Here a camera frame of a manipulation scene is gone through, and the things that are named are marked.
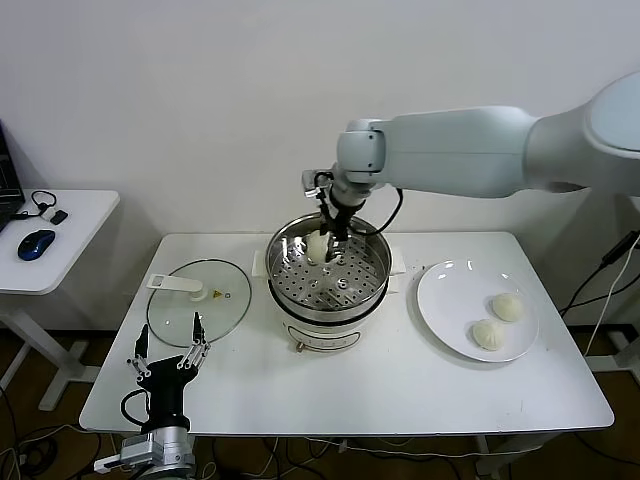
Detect white round plate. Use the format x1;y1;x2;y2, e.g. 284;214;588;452
415;258;540;363

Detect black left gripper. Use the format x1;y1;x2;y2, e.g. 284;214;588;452
126;310;211;434

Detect stainless steel steamer basket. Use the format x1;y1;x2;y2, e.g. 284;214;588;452
264;212;393;321

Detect black looped thin cable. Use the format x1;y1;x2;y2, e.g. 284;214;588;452
12;191;60;222

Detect white hanging cable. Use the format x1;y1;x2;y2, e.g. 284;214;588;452
583;239;639;357

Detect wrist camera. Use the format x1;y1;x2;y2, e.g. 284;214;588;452
93;455;134;474
301;169;334;199

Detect black hanging cable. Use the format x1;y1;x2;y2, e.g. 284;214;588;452
558;259;629;319

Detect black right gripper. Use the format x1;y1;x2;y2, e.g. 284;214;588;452
319;199;364;264

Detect black floor cables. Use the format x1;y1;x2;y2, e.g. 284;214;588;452
0;387;121;480

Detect black power adapter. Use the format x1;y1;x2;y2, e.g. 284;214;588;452
599;229;640;269

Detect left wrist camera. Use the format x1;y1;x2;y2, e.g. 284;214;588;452
93;455;134;474

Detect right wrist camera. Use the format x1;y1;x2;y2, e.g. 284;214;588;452
301;169;334;199

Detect blue computer mouse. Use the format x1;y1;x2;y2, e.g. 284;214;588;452
17;229;57;262

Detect black laptop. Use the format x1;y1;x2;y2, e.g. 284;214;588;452
0;121;26;235

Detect white side table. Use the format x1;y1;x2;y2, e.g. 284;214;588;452
0;189;121;412

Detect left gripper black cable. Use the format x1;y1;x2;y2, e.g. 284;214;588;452
121;389;154;429

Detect white work table underframe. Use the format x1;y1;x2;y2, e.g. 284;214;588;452
474;433;561;476

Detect glass lid white handle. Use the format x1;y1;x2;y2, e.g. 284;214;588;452
146;258;252;349

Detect white electric cooker pot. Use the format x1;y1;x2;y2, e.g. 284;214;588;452
251;248;407;355

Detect white floor cable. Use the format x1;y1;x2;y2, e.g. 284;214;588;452
199;435;481;480

